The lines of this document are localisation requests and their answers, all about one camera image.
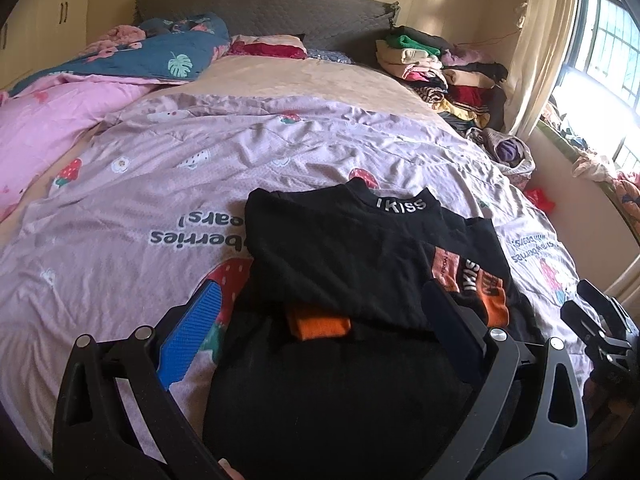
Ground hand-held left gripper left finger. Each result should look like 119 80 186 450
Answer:
51 280 230 480

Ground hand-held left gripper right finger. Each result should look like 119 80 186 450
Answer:
422 280 592 480

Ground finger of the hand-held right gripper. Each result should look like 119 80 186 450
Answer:
577 280 640 341
561 301 616 356

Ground black long-sleeve shirt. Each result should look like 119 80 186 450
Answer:
202 179 545 480

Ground clothes on windowsill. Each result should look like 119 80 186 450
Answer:
542 102 640 203

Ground pile of folded clothes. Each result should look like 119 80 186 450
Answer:
375 25 508 131

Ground small red item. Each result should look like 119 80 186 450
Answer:
525 187 556 214

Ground pink strawberry print quilt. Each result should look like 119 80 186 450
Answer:
0 92 603 480

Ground plain pink quilt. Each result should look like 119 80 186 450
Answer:
0 72 161 221

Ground beige bed sheet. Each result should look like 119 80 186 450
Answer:
160 55 453 128

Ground barred window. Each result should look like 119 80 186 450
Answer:
550 0 640 171

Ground dark blue leaf-print quilt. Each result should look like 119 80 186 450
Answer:
7 12 233 98

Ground cream curtain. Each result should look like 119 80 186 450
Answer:
502 0 582 142

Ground red and pink pillow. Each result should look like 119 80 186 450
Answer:
222 34 309 61

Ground grey patterned pillow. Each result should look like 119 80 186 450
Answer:
305 49 357 66

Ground grey padded headboard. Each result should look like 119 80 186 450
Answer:
132 0 402 66

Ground cream wardrobe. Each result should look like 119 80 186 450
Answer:
0 0 95 93

